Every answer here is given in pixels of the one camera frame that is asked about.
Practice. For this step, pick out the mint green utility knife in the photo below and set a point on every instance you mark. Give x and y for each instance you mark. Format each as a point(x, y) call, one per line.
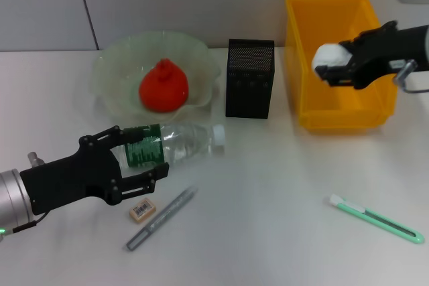
point(375, 215)

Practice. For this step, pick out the clear wavy glass fruit plate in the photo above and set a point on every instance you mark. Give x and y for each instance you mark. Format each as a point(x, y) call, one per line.
point(117, 75)

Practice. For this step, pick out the beige eraser with barcode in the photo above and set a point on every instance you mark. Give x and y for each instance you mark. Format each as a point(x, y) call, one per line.
point(143, 210)

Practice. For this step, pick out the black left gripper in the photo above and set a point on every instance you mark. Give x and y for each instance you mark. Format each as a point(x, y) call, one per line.
point(73, 179)

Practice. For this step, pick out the yellow plastic storage bin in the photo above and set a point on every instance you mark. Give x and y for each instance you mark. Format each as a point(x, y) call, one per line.
point(335, 112)

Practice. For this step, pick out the grey pen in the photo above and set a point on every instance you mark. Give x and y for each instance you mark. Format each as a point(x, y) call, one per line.
point(161, 219)

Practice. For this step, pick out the black mesh pen holder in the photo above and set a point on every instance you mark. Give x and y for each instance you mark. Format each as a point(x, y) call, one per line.
point(249, 81)

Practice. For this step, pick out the clear water bottle green label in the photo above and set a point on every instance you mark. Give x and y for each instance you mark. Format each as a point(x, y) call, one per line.
point(181, 142)

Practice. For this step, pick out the white paper ball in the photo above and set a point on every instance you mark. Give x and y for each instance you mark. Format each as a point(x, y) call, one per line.
point(330, 56)

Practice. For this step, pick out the red-orange toy fruit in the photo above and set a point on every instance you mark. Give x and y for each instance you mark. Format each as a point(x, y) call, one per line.
point(164, 88)

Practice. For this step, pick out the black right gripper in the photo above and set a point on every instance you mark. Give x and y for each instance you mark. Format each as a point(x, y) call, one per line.
point(392, 51)

